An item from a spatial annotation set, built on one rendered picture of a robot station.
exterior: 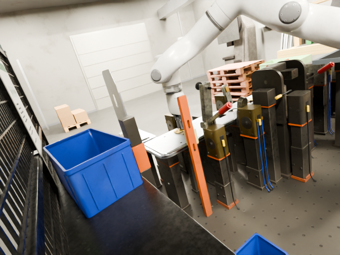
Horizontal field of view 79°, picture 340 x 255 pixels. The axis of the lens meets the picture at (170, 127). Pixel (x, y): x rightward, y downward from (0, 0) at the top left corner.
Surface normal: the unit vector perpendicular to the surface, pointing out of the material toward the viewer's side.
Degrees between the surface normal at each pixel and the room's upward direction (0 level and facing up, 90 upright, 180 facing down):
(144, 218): 0
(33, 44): 90
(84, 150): 90
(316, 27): 79
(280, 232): 0
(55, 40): 90
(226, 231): 0
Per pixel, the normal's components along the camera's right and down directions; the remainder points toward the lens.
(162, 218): -0.25, -0.92
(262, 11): -0.92, 0.13
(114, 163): 0.63, 0.10
